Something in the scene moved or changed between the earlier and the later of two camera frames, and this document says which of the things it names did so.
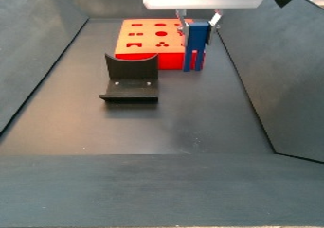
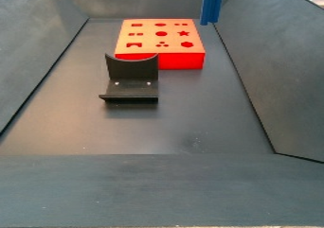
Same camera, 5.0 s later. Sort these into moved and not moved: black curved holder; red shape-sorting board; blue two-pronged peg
Moved: blue two-pronged peg
Not moved: black curved holder; red shape-sorting board
